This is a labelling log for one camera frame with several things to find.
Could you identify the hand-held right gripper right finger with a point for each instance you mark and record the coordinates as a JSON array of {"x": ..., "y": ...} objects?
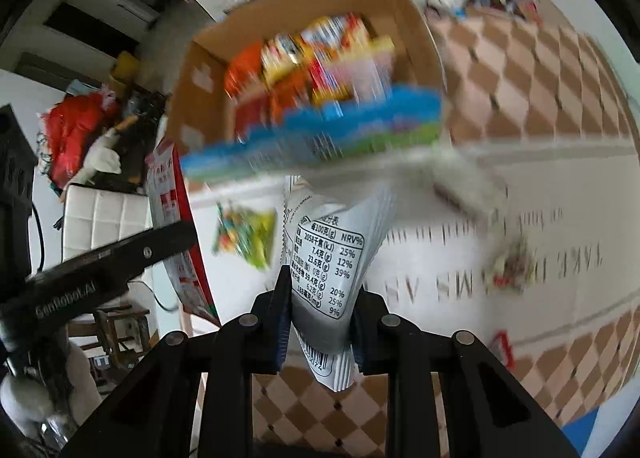
[{"x": 359, "y": 343}]

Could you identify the clear yellow-edged snack packet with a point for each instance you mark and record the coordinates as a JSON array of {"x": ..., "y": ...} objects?
[{"x": 375, "y": 68}]

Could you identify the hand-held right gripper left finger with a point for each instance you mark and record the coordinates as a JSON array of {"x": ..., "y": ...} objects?
[{"x": 282, "y": 318}]

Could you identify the white and blue snack packet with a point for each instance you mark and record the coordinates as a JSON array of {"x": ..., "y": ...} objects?
[{"x": 525, "y": 98}]

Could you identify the green candy packet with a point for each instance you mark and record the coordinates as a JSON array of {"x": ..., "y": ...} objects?
[{"x": 245, "y": 238}]

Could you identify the cardboard box with blue print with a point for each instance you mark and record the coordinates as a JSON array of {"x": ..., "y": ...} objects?
[{"x": 200, "y": 73}]

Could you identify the white and red snack packet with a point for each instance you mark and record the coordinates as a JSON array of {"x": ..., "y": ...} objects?
[{"x": 170, "y": 198}]

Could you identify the red plastic bag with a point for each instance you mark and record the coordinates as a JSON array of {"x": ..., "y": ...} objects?
[{"x": 75, "y": 133}]

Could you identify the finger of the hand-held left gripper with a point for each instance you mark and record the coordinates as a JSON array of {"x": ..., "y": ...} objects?
[{"x": 160, "y": 248}]

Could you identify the small wrapped candy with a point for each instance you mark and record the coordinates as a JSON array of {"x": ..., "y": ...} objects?
[{"x": 510, "y": 265}]

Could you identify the wooden chair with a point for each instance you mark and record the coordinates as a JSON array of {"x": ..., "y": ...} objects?
[{"x": 125, "y": 328}]

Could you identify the translucent white snack packet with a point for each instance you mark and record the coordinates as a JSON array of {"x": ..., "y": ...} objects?
[{"x": 330, "y": 258}]

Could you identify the large yellow red chip bag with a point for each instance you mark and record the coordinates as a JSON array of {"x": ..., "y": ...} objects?
[{"x": 330, "y": 43}]

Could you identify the yellow cartoon snack packet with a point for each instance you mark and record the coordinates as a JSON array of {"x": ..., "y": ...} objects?
[{"x": 280, "y": 63}]

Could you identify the brown snack packet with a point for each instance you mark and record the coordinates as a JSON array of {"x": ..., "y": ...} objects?
[{"x": 252, "y": 116}]

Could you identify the orange snack packet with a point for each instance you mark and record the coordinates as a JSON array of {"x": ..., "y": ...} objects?
[
  {"x": 290, "y": 96},
  {"x": 244, "y": 69}
]

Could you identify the white quilted chair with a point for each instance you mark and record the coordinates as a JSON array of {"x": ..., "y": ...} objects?
[{"x": 100, "y": 218}]

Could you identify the small red snack packet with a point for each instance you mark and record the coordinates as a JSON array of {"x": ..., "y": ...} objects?
[{"x": 502, "y": 345}]

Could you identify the black folded stroller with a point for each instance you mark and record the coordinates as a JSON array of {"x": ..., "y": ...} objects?
[{"x": 145, "y": 138}]

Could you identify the white plush goose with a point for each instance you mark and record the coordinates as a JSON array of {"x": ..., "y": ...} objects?
[{"x": 107, "y": 158}]

